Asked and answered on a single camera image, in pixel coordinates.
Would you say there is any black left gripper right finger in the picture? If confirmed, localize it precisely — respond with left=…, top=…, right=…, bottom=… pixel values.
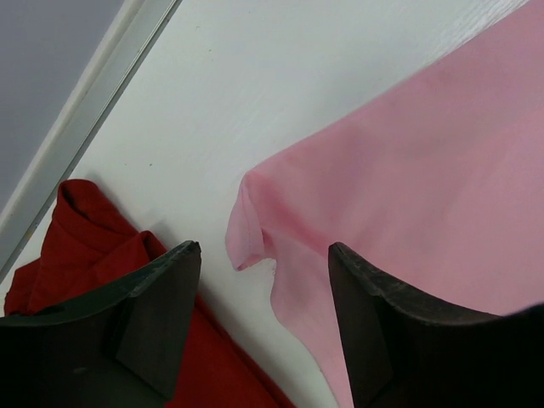
left=328, top=242, right=543, bottom=407

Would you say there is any pink t shirt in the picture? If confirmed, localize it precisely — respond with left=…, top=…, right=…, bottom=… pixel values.
left=225, top=1, right=543, bottom=407

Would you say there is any dark red folded t shirt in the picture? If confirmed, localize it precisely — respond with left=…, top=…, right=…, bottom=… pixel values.
left=3, top=179, right=290, bottom=407

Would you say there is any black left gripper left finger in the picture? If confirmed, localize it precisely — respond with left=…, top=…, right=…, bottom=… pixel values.
left=1, top=241, right=201, bottom=407

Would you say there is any aluminium table rear rail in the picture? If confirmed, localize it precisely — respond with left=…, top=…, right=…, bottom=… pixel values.
left=1, top=0, right=180, bottom=277

